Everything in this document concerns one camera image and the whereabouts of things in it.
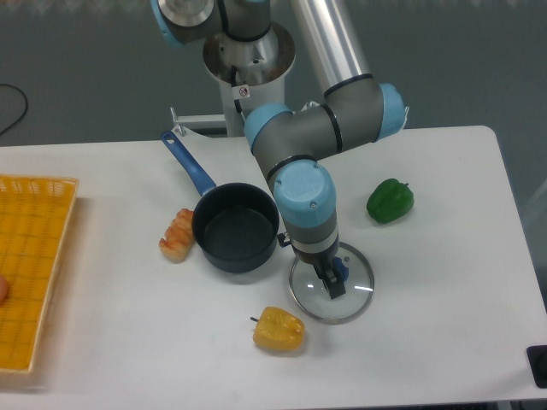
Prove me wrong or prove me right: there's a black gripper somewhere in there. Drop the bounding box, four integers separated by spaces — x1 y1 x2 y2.
293 246 346 300

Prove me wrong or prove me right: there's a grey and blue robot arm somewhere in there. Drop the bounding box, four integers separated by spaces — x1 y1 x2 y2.
151 1 407 298

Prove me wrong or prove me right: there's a yellow bell pepper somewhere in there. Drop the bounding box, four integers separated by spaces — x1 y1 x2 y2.
252 307 305 351

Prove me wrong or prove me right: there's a green bell pepper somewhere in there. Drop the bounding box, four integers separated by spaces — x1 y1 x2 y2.
366 179 415 224

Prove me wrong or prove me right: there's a glass pot lid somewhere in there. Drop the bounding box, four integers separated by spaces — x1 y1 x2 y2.
288 243 374 325

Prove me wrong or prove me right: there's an orange shrimp toy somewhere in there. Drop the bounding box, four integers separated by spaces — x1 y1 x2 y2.
158 208 195 262

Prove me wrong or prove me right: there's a black device at table edge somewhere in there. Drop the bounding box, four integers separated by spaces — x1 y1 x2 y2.
526 345 547 389

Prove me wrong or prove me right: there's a yellow wicker basket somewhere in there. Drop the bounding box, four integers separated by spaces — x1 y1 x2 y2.
1 174 79 373

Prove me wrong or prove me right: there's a dark saucepan with blue handle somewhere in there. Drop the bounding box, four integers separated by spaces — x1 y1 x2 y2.
161 132 279 273

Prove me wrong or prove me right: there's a black cable on floor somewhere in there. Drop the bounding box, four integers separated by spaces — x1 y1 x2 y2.
0 83 29 137

